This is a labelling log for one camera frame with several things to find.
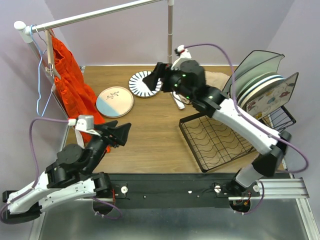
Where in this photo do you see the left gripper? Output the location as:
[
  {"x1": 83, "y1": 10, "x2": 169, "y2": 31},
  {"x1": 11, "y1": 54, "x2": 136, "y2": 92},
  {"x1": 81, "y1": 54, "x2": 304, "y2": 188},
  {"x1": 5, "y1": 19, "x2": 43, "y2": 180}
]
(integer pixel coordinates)
[{"x1": 84, "y1": 120, "x2": 133, "y2": 175}]

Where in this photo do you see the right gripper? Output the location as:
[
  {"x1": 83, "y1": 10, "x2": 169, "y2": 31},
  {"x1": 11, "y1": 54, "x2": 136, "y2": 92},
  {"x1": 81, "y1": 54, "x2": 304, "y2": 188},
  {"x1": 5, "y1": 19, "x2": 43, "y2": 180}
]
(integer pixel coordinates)
[{"x1": 142, "y1": 61, "x2": 195, "y2": 102}]

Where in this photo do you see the blue striped white plate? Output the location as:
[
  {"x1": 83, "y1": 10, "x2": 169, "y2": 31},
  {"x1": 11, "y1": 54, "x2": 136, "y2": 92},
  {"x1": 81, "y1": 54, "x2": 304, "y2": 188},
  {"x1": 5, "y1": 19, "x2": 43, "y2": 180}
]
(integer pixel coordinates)
[{"x1": 128, "y1": 70, "x2": 162, "y2": 98}]

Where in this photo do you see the cream round plate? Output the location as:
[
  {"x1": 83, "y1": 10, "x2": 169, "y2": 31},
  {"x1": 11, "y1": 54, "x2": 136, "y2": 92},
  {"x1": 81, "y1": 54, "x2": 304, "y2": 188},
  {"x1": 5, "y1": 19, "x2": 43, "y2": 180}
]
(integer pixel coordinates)
[{"x1": 96, "y1": 86, "x2": 134, "y2": 118}]

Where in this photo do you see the square leaf pattern plate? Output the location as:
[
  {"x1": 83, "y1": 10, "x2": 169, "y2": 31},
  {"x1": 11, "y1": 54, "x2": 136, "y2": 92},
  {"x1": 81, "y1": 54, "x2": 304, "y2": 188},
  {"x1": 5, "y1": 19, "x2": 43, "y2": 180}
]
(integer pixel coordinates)
[{"x1": 242, "y1": 72, "x2": 299, "y2": 120}]

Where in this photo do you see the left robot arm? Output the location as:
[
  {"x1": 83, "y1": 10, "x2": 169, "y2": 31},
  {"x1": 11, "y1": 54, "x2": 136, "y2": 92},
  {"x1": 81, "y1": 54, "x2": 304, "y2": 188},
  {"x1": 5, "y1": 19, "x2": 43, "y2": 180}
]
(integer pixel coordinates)
[{"x1": 0, "y1": 115, "x2": 132, "y2": 225}]

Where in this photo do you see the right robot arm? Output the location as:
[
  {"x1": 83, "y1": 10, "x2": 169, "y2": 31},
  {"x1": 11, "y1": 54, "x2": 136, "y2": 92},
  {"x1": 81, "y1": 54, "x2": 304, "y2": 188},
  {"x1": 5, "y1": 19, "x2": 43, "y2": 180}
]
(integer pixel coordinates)
[{"x1": 142, "y1": 60, "x2": 291, "y2": 196}]

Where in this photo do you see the white clothes rack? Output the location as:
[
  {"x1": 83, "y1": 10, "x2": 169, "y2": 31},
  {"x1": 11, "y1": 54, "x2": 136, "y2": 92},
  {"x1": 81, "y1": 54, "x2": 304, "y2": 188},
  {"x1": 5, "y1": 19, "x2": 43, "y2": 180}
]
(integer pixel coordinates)
[{"x1": 13, "y1": 0, "x2": 186, "y2": 151}]

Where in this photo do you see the orange garment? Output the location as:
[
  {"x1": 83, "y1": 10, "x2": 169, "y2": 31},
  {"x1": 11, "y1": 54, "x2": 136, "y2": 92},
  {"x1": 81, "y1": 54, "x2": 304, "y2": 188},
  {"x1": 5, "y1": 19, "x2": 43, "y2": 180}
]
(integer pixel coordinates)
[{"x1": 51, "y1": 36, "x2": 111, "y2": 154}]

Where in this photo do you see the beige cloth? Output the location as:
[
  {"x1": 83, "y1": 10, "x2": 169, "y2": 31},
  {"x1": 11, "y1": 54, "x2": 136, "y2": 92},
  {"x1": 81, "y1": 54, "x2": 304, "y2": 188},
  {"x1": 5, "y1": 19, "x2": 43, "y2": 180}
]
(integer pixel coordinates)
[{"x1": 171, "y1": 71, "x2": 230, "y2": 109}]

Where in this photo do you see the wooden clip hanger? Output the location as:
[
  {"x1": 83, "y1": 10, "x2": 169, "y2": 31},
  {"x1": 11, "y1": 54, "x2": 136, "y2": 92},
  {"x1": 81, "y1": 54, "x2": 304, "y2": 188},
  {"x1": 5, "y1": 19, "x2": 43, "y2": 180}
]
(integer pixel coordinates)
[{"x1": 44, "y1": 30, "x2": 61, "y2": 79}]

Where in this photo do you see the white blue rimmed plate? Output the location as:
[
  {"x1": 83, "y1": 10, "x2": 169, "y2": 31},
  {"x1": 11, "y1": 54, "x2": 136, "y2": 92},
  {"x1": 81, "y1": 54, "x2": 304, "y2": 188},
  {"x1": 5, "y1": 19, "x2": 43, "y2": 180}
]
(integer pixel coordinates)
[{"x1": 237, "y1": 74, "x2": 285, "y2": 108}]

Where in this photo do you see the large square green plate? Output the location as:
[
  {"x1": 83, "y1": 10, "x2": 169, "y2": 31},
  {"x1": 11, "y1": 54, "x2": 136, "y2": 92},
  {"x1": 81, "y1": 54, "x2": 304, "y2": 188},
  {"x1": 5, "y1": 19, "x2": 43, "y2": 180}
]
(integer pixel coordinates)
[{"x1": 221, "y1": 49, "x2": 286, "y2": 95}]

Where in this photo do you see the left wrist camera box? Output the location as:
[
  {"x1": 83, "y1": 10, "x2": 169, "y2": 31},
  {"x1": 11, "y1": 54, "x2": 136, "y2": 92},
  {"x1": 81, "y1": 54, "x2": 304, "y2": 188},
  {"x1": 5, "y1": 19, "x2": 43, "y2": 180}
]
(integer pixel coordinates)
[{"x1": 67, "y1": 115, "x2": 99, "y2": 135}]

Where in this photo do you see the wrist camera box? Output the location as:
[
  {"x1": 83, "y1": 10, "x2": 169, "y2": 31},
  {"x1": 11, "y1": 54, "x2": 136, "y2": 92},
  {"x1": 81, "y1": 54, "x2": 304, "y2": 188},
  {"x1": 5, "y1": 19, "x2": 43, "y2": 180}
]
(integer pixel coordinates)
[
  {"x1": 171, "y1": 44, "x2": 192, "y2": 71},
  {"x1": 67, "y1": 115, "x2": 99, "y2": 135}
]

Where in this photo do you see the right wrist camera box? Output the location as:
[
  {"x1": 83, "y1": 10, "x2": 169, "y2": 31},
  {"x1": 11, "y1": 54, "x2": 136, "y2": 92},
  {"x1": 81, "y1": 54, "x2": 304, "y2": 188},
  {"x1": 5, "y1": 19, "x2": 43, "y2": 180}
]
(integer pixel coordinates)
[{"x1": 171, "y1": 44, "x2": 192, "y2": 71}]

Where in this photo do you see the black mounting rail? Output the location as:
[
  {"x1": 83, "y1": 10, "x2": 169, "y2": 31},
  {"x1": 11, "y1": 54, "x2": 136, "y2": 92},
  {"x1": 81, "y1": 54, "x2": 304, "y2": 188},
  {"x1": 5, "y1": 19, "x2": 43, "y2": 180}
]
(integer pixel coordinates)
[{"x1": 82, "y1": 172, "x2": 258, "y2": 210}]

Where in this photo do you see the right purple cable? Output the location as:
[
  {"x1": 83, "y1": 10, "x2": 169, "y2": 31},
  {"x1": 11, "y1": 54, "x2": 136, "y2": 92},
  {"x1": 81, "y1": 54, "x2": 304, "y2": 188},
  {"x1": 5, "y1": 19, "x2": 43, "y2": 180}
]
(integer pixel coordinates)
[{"x1": 183, "y1": 43, "x2": 310, "y2": 216}]

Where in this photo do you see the black wire dish rack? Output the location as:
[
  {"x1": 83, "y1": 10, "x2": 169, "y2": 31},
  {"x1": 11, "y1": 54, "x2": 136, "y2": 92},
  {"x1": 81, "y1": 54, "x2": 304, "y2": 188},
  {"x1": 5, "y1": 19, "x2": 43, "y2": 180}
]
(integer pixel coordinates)
[{"x1": 178, "y1": 92, "x2": 297, "y2": 173}]

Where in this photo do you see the blue wire hanger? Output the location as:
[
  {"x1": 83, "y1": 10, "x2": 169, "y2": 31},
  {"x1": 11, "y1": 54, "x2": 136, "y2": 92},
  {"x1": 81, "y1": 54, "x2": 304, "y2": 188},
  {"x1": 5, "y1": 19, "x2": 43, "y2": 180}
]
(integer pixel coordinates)
[{"x1": 30, "y1": 24, "x2": 53, "y2": 117}]

